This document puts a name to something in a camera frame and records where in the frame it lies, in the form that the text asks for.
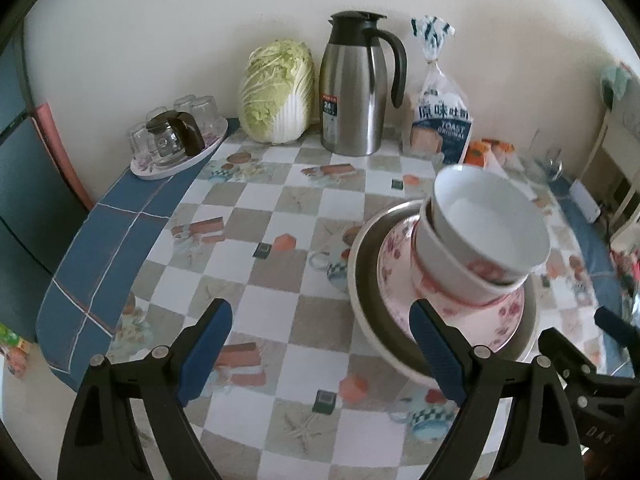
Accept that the small glass teapot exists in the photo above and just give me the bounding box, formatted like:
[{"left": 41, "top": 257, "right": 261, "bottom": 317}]
[{"left": 145, "top": 110, "right": 205, "bottom": 166}]

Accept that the large white ceramic bowl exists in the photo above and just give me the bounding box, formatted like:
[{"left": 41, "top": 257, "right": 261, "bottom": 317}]
[{"left": 411, "top": 200, "right": 528, "bottom": 307}]

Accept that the stainless steel round plate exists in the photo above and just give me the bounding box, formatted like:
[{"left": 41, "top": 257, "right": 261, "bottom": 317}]
[{"left": 347, "top": 200, "right": 538, "bottom": 387}]

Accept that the white power bank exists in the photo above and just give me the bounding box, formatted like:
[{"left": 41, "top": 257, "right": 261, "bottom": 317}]
[{"left": 570, "top": 179, "right": 601, "bottom": 223}]

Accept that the checkered patterned tablecloth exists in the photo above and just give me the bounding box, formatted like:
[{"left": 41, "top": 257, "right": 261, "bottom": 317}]
[{"left": 34, "top": 116, "right": 637, "bottom": 480}]

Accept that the clear glass pitcher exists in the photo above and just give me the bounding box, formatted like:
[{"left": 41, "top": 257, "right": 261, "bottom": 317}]
[{"left": 523, "top": 129, "right": 563, "bottom": 184}]

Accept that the napa cabbage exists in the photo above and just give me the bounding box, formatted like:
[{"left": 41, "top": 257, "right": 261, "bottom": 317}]
[{"left": 238, "top": 39, "right": 314, "bottom": 145}]

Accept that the white wooden cabinet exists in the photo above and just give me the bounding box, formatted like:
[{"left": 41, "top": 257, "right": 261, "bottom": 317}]
[{"left": 578, "top": 63, "right": 639, "bottom": 240}]

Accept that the toast bread bag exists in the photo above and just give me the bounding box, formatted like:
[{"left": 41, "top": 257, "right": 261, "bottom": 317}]
[{"left": 401, "top": 15, "right": 473, "bottom": 165}]

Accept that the stainless steel thermos jug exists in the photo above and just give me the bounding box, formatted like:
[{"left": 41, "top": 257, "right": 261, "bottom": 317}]
[{"left": 319, "top": 10, "right": 407, "bottom": 157}]

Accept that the floral round ceramic plate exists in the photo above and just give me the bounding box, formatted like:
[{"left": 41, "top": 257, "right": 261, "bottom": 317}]
[{"left": 376, "top": 216, "right": 525, "bottom": 351}]

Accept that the strawberry pattern ceramic bowl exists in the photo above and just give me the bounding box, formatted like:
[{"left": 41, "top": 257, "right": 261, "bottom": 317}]
[{"left": 432, "top": 165, "right": 551, "bottom": 285}]

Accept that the orange snack packet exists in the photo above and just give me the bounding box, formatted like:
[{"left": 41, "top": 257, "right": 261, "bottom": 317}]
[
  {"left": 482, "top": 138, "right": 524, "bottom": 171},
  {"left": 463, "top": 140, "right": 495, "bottom": 168}
]

